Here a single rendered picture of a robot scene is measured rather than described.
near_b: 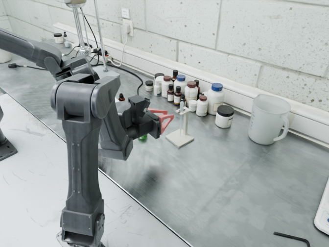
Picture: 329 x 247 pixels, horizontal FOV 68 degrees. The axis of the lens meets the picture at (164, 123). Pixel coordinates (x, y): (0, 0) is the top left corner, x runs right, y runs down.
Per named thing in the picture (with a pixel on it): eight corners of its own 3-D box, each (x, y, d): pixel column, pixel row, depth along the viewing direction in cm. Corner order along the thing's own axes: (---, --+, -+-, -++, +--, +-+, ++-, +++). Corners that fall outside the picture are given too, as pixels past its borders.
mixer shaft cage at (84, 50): (83, 57, 126) (72, 4, 111) (76, 54, 129) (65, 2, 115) (94, 54, 130) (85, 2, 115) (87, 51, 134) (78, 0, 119)
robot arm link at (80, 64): (94, 68, 89) (78, 37, 82) (94, 78, 83) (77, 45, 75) (64, 80, 89) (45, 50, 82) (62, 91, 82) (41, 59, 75)
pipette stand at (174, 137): (178, 148, 90) (179, 119, 83) (165, 137, 95) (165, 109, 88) (194, 139, 94) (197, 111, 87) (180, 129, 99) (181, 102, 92)
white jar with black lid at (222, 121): (214, 127, 101) (216, 112, 97) (216, 117, 106) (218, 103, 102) (230, 129, 99) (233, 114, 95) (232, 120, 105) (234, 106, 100)
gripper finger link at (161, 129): (164, 102, 85) (142, 111, 80) (178, 110, 80) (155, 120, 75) (164, 118, 88) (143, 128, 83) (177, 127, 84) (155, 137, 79)
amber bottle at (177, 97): (176, 101, 118) (177, 84, 113) (182, 103, 116) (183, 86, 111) (172, 104, 116) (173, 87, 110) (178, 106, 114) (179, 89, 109)
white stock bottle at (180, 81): (181, 102, 117) (182, 80, 110) (171, 98, 120) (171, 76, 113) (189, 97, 121) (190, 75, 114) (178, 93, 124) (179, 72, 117)
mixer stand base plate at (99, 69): (74, 94, 123) (74, 92, 122) (54, 83, 134) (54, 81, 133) (120, 76, 141) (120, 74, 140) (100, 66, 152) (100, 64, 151)
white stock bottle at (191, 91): (183, 100, 118) (184, 80, 112) (195, 100, 119) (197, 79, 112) (184, 107, 113) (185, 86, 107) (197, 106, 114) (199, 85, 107)
